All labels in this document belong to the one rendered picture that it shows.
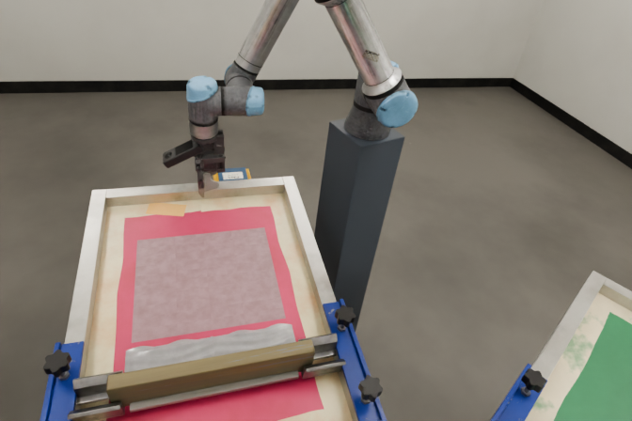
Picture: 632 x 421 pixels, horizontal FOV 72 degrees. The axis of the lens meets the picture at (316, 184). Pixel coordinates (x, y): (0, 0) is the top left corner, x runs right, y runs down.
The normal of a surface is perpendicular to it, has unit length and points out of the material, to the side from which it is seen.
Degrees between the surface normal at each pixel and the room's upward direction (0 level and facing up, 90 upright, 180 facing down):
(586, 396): 0
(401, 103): 96
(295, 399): 5
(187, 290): 5
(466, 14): 90
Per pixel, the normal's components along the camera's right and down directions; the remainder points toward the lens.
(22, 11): 0.26, 0.58
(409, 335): 0.11, -0.81
